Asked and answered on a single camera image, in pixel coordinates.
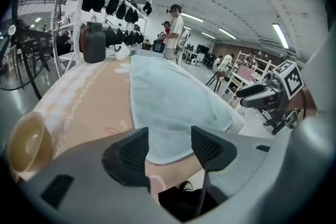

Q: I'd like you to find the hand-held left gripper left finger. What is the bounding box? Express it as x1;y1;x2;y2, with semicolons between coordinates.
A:
101;126;151;189

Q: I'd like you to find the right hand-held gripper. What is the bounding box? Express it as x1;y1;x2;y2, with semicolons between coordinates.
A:
235;59;305;136

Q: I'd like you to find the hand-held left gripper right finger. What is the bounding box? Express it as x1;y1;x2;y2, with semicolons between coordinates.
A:
191;125;238;173

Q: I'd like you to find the light blue towel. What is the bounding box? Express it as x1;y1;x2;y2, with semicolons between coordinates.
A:
129;55;244;166

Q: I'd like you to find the black-legged chair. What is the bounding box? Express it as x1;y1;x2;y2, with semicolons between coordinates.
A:
205;62;230;92

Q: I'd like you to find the person's shoe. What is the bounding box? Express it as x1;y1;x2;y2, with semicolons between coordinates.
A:
179;180;194;193

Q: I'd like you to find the floral beige tablecloth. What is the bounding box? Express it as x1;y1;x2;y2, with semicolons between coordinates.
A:
34;56;246;199

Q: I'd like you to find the person's black clothing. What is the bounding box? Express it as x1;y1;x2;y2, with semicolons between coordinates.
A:
157;186;220;222

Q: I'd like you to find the long ceiling lamp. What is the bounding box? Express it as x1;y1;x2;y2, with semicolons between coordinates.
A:
271;23;290;50

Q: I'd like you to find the tan bowl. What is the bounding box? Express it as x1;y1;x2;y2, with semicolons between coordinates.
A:
6;111;54;174

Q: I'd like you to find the dark blue pot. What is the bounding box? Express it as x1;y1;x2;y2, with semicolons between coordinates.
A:
153;39;166;53

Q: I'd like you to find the white enamel mug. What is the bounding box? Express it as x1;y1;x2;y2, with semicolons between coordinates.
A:
113;44;131;61

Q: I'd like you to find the dark grey kettle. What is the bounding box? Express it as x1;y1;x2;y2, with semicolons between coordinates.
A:
79;22;107;64

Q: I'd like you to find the white shelf rack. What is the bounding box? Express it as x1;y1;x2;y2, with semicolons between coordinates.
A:
54;0;153;79

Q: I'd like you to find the black floor fan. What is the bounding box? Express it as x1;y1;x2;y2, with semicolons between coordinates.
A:
0;0;62;101

